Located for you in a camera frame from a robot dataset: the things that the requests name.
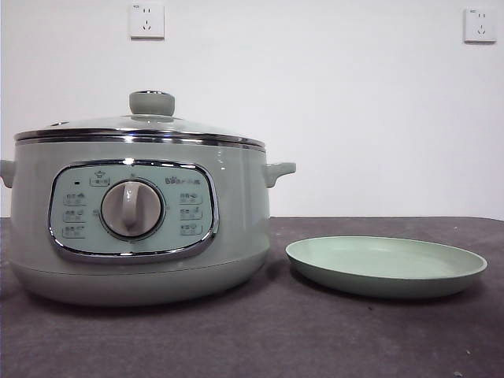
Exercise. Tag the glass lid with green knob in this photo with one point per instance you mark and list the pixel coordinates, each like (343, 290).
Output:
(151, 106)

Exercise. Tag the pale green electric steamer pot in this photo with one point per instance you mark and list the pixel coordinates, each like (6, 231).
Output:
(236, 204)

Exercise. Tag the pale green round plate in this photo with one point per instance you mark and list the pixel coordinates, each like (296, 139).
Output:
(386, 264)

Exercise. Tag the grey round dial knob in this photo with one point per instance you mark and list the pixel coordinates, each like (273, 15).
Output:
(132, 208)

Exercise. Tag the white wall power outlet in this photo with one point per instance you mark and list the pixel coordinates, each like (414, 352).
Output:
(147, 21)
(480, 25)

